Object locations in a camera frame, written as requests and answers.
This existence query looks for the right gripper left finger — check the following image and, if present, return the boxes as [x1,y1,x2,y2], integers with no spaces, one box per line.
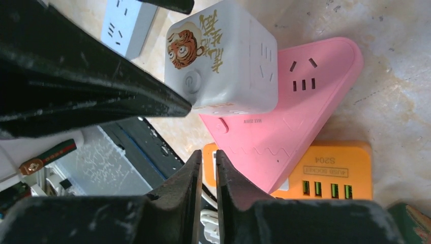
[1,150,202,243]

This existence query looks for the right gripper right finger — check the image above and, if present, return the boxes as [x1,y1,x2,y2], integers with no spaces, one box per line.
[216,150,404,243]

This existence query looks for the green cube socket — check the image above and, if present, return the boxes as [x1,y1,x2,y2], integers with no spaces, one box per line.
[388,203,430,244]

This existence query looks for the white coiled cable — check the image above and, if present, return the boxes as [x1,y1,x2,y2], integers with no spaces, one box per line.
[200,192,220,244]

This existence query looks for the orange power strip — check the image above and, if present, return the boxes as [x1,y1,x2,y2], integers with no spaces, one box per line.
[202,140,374,201]

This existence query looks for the white cube socket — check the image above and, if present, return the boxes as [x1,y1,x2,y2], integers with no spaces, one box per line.
[165,1,278,116]

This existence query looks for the pink triangular power strip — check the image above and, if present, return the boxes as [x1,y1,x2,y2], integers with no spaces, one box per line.
[200,37,364,193]

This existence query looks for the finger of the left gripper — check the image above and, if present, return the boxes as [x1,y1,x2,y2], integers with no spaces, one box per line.
[1,1,192,139]
[138,0,195,15]

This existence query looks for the blue power strip with cable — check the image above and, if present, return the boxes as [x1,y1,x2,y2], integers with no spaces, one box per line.
[100,0,158,60]

